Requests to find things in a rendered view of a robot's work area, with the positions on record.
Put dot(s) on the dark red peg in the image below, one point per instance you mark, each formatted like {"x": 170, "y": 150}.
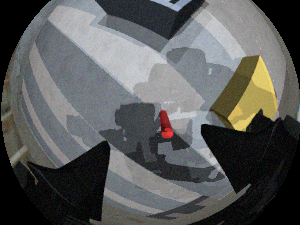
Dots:
{"x": 167, "y": 132}

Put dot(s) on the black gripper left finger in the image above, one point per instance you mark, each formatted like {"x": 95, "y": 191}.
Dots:
{"x": 81, "y": 182}

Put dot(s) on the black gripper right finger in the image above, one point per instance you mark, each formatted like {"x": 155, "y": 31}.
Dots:
{"x": 239, "y": 153}

